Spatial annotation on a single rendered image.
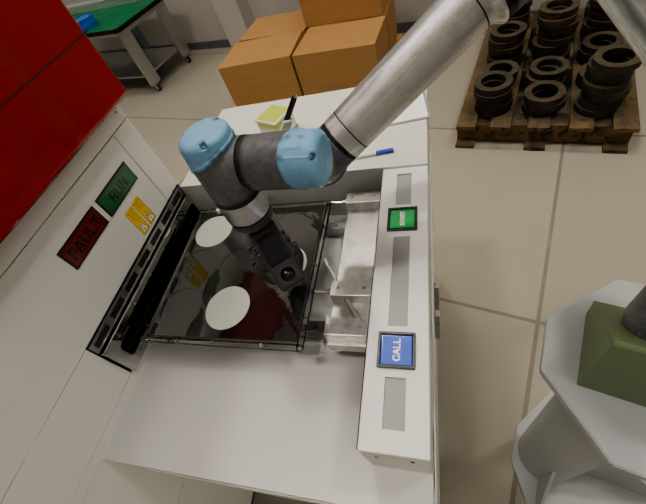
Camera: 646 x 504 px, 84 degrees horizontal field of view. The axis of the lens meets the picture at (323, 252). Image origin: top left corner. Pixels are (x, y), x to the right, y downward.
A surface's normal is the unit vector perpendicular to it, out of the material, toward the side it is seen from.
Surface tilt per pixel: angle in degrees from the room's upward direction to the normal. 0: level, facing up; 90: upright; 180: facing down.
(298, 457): 0
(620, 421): 0
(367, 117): 66
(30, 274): 90
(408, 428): 0
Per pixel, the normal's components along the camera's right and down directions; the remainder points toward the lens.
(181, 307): -0.25, -0.59
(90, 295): 0.95, -0.03
